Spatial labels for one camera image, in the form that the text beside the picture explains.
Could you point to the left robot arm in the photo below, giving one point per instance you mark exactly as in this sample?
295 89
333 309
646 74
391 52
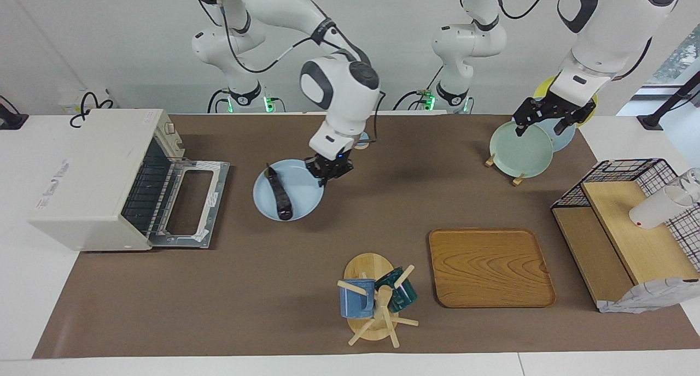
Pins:
607 31

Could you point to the black stand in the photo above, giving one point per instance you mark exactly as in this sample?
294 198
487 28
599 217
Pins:
11 119
664 109

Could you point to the clear glass cup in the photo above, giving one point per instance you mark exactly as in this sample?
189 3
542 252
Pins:
692 180

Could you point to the small round dish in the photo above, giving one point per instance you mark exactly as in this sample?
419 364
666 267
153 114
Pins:
363 141

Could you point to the yellow plate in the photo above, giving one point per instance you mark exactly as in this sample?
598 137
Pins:
545 85

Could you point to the blue mug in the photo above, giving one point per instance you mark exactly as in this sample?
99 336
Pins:
353 302

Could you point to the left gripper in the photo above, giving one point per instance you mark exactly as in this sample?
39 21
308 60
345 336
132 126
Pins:
562 106

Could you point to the white cup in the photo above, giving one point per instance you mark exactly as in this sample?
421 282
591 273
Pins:
653 209

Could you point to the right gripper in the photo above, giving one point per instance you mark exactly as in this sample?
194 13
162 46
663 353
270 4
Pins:
332 163

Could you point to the window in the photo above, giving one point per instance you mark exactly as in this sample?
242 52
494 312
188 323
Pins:
675 56

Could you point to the wooden plate rack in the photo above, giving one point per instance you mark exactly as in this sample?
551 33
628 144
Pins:
517 180

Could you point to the wooden mug tree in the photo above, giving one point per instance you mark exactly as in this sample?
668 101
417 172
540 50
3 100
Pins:
367 266

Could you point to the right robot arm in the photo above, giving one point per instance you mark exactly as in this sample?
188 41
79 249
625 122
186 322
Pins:
339 86

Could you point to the light blue plate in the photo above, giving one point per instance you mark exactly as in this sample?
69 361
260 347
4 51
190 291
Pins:
306 198

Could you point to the white toaster oven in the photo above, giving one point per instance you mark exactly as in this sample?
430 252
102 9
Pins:
87 179

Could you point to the dark green mug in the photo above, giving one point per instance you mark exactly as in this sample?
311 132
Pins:
403 295

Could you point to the pale blue plate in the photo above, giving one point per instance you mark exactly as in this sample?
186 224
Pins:
563 140

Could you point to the dark purple eggplant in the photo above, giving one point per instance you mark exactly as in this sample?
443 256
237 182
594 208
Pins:
280 193

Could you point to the grey white cloth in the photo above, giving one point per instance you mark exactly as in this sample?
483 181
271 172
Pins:
651 295

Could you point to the pale green plate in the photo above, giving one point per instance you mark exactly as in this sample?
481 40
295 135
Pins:
519 149

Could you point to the wooden tray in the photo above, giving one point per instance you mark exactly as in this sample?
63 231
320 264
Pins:
489 266

